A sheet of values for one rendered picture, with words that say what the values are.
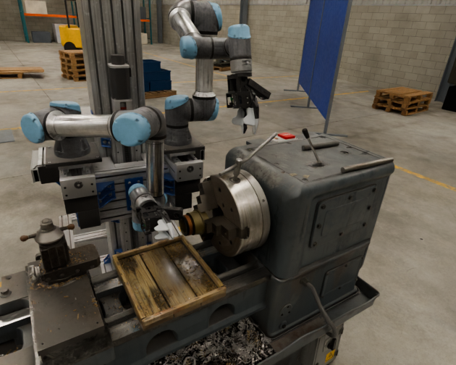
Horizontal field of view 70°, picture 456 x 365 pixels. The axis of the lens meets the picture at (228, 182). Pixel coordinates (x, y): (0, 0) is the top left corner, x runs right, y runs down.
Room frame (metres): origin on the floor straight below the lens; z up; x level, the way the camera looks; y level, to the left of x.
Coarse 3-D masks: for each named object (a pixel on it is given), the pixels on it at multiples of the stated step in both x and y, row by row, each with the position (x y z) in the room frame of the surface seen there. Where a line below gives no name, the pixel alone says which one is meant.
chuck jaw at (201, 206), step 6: (210, 180) 1.10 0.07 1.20; (198, 186) 1.09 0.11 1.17; (204, 186) 1.07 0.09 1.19; (210, 186) 1.08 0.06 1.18; (204, 192) 1.06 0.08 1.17; (210, 192) 1.07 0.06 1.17; (198, 198) 1.05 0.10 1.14; (204, 198) 1.04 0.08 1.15; (210, 198) 1.05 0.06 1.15; (198, 204) 1.02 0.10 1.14; (204, 204) 1.03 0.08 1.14; (210, 204) 1.04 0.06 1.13; (216, 204) 1.05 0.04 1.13; (204, 210) 1.02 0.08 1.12
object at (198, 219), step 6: (198, 210) 1.00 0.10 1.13; (180, 216) 0.98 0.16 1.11; (186, 216) 0.97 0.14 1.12; (192, 216) 0.97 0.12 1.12; (198, 216) 0.98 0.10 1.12; (204, 216) 1.00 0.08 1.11; (180, 222) 0.99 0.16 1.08; (186, 222) 0.95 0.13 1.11; (192, 222) 0.96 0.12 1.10; (198, 222) 0.96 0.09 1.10; (204, 222) 0.97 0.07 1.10; (180, 228) 0.98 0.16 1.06; (186, 228) 0.94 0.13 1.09; (192, 228) 0.94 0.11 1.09; (198, 228) 0.95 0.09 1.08; (204, 228) 0.96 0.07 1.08; (186, 234) 0.94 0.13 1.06; (192, 234) 0.97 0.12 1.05
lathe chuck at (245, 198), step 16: (224, 176) 1.07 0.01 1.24; (240, 176) 1.07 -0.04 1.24; (224, 192) 1.02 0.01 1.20; (240, 192) 1.00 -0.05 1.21; (224, 208) 1.01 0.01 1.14; (240, 208) 0.95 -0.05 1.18; (256, 208) 0.98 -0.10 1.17; (240, 224) 0.92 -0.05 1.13; (256, 224) 0.95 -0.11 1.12; (224, 240) 1.00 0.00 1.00; (240, 240) 0.92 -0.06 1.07; (256, 240) 0.96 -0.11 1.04
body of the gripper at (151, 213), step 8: (152, 200) 1.08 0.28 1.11; (136, 208) 1.03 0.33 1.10; (144, 208) 1.05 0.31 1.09; (152, 208) 1.04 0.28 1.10; (160, 208) 1.02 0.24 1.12; (136, 216) 1.03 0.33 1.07; (144, 216) 0.98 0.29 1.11; (152, 216) 0.97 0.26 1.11; (160, 216) 0.98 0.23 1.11; (144, 224) 0.98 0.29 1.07; (152, 224) 0.96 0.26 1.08; (144, 232) 0.96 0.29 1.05
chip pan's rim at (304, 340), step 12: (360, 288) 1.28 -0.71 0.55; (372, 288) 1.24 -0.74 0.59; (348, 300) 1.20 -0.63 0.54; (372, 300) 1.16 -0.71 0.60; (348, 312) 1.07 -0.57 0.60; (300, 324) 1.03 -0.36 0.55; (324, 324) 1.00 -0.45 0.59; (336, 324) 1.06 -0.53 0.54; (300, 336) 0.94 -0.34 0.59; (312, 336) 0.97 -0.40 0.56; (288, 348) 0.89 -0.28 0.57; (264, 360) 0.82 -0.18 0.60; (276, 360) 0.87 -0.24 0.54
